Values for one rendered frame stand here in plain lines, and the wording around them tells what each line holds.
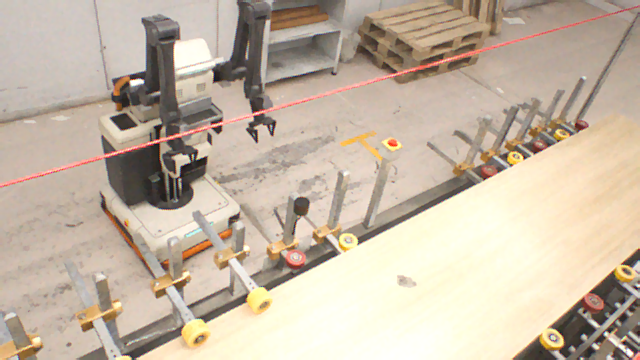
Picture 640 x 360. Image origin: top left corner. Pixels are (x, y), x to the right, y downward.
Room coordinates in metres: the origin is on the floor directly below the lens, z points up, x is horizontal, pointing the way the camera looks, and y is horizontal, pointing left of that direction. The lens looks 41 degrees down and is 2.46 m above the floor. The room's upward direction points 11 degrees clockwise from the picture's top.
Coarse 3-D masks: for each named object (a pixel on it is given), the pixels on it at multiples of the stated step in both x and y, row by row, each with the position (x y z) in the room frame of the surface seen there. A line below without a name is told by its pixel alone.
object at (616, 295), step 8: (616, 288) 1.68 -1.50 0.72; (608, 296) 1.68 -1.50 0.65; (616, 296) 1.66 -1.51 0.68; (608, 304) 1.67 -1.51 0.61; (600, 312) 1.67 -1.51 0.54; (600, 320) 1.65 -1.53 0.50; (584, 328) 1.67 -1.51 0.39; (576, 336) 1.67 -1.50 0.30; (568, 344) 1.68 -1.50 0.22; (576, 344) 1.66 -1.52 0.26; (560, 352) 1.68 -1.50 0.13
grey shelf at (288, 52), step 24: (264, 0) 3.94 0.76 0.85; (288, 0) 4.58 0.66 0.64; (312, 0) 4.78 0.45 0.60; (336, 0) 4.65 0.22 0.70; (312, 24) 4.43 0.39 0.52; (336, 24) 4.54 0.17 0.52; (264, 48) 3.90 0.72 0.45; (288, 48) 4.62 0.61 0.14; (312, 48) 4.73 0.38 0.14; (336, 48) 4.57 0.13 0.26; (264, 72) 4.06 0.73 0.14; (288, 72) 4.15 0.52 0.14
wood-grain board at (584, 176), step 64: (512, 192) 2.03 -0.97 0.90; (576, 192) 2.14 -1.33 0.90; (384, 256) 1.42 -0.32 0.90; (448, 256) 1.50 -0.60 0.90; (512, 256) 1.58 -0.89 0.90; (576, 256) 1.66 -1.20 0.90; (256, 320) 1.00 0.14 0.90; (320, 320) 1.05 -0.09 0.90; (384, 320) 1.11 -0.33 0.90; (448, 320) 1.17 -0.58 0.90; (512, 320) 1.23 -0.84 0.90
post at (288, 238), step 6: (294, 198) 1.41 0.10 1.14; (288, 204) 1.42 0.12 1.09; (294, 204) 1.40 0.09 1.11; (288, 210) 1.42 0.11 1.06; (288, 216) 1.41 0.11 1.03; (294, 216) 1.41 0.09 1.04; (288, 222) 1.41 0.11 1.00; (294, 222) 1.41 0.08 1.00; (288, 228) 1.41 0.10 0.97; (288, 234) 1.40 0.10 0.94; (294, 234) 1.42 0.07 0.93; (288, 240) 1.40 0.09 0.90; (282, 264) 1.41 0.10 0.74
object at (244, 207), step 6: (240, 204) 1.60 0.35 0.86; (246, 204) 1.60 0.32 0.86; (246, 210) 1.57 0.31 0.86; (252, 210) 1.58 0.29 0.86; (246, 216) 1.56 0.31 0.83; (252, 216) 1.54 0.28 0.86; (252, 222) 1.52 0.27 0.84; (258, 222) 1.51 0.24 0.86; (258, 228) 1.49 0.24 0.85; (264, 228) 1.48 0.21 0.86; (264, 234) 1.45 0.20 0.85; (270, 234) 1.46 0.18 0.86; (270, 240) 1.42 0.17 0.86; (276, 240) 1.43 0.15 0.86; (282, 252) 1.37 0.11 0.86; (288, 252) 1.38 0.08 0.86; (282, 258) 1.36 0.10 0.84; (294, 270) 1.30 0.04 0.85
